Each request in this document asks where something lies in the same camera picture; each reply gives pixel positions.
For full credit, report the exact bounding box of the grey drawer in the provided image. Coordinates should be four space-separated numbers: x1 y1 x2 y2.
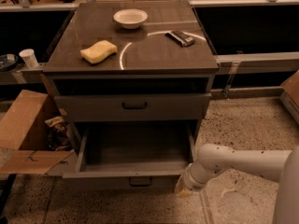
54 93 211 122
64 120 195 189

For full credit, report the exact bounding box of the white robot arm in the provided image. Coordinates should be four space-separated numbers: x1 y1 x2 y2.
175 144 299 224

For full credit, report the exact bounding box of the grey top drawer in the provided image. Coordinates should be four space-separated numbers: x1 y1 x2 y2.
54 93 211 122

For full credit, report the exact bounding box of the grey drawer cabinet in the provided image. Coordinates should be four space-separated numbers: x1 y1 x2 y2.
42 1 219 135

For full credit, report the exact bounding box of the crumpled snack bag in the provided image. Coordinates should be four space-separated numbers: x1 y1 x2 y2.
45 116 72 151

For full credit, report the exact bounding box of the cardboard box at right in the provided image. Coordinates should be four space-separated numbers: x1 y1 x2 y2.
279 70 299 124

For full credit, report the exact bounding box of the yellow sponge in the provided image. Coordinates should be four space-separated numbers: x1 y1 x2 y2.
80 40 118 64

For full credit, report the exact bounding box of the brown cardboard box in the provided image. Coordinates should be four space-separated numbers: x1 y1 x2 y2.
0 90 77 175

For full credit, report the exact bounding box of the white bowl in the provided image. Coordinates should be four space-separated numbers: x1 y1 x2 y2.
113 8 148 29

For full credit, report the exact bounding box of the white paper cup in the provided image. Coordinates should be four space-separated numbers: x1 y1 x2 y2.
19 49 38 68

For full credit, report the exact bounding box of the metal shelf rail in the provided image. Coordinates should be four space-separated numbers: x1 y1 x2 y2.
215 51 299 75

